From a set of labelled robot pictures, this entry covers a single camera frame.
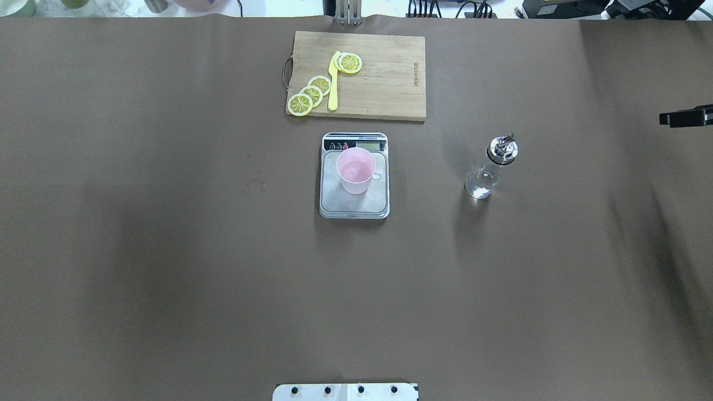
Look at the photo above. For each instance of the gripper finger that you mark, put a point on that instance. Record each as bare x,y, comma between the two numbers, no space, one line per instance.
698,116

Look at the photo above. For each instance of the glass sauce bottle steel cap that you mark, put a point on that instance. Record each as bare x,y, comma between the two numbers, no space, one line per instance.
501,152

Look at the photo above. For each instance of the pink plastic cup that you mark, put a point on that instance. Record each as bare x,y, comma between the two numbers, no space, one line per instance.
356,167

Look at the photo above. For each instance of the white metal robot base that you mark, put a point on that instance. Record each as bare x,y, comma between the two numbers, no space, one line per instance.
347,391

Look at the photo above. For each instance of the digital kitchen scale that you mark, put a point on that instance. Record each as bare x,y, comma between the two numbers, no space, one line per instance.
334,201

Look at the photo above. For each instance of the bamboo cutting board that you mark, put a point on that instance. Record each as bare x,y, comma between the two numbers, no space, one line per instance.
391,85

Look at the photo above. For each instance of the lemon slice top of pair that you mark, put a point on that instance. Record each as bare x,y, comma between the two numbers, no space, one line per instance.
351,63

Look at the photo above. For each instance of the lemon slice under pair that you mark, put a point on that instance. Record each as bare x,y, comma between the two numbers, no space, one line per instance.
337,62

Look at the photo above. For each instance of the yellow plastic knife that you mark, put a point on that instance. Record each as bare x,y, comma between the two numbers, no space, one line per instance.
333,72

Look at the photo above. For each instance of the lemon slice in row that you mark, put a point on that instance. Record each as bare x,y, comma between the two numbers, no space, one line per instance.
322,82
314,93

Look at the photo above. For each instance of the lemon slice far end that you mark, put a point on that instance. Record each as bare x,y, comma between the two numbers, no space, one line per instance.
299,104

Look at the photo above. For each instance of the aluminium camera post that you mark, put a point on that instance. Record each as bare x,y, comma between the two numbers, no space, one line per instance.
348,12

